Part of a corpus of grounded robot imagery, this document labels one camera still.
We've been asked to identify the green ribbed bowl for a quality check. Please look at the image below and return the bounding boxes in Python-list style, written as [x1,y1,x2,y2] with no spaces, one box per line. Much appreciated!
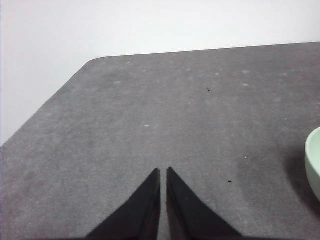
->
[304,126,320,202]

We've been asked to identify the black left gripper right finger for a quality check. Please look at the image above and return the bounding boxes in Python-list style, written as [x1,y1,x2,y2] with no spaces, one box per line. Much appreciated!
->
[166,166,247,240]

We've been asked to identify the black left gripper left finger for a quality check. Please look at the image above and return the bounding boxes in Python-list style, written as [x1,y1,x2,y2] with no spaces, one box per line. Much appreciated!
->
[86,167,161,240]

